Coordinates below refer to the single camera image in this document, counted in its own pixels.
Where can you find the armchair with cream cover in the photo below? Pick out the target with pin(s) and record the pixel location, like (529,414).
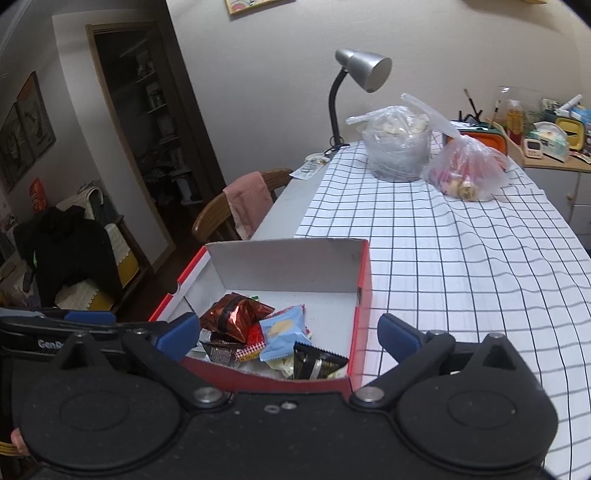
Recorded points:
(124,258)

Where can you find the dark brush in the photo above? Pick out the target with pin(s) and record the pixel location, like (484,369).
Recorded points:
(471,106)

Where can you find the yellow box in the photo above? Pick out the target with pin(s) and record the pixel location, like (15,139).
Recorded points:
(572,134)

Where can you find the white tube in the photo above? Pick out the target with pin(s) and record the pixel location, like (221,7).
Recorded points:
(570,105)

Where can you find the pink towel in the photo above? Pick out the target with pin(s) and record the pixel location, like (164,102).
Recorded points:
(249,203)

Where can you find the clear bag with plastic tub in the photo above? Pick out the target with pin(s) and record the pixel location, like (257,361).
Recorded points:
(397,147)

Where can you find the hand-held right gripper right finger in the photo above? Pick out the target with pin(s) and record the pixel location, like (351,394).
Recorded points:
(399,338)

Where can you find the orange container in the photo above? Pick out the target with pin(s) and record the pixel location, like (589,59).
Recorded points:
(489,138)

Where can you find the blue white snack packet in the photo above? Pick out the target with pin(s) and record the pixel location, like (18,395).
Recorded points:
(281,340)

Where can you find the clear bag of red snacks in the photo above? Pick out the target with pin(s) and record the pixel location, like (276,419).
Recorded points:
(466,170)

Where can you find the amber drink bottle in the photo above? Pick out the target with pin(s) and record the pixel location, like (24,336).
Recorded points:
(515,120)

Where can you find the tissue box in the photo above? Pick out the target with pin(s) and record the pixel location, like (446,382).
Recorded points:
(554,141)

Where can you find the white kitchen timer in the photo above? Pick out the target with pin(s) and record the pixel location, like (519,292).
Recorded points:
(533,147)

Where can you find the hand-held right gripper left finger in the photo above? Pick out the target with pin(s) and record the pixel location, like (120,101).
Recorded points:
(178,337)

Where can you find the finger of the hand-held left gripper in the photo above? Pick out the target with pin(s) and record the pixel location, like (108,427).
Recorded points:
(147,327)
(92,318)

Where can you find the dark framed wall picture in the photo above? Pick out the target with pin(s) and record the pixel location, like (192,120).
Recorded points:
(37,115)
(16,147)

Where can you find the grey sideboard cabinet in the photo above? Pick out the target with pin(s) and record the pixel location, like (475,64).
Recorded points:
(563,189)

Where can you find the long black snack bar packet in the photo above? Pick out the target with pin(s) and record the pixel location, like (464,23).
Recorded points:
(221,354)

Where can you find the red white cardboard box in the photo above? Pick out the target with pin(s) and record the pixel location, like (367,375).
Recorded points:
(286,272)

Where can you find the dark wooden bookshelf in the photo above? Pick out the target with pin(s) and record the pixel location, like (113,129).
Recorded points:
(152,115)

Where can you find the dark red shiny snack packet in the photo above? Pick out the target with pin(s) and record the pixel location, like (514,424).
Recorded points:
(233,316)

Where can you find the silver gooseneck desk lamp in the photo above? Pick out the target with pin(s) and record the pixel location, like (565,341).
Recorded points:
(364,67)

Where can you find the black jacket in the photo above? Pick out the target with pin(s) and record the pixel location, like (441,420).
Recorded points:
(69,254)

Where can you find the wooden chair with towel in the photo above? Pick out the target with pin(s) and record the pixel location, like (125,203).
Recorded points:
(210,221)

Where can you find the red wall decoration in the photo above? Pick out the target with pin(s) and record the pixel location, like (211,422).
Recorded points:
(39,194)

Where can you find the paper leaflets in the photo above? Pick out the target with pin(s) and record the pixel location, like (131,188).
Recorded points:
(310,167)

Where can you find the white checked tablecloth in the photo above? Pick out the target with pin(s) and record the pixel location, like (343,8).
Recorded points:
(438,240)

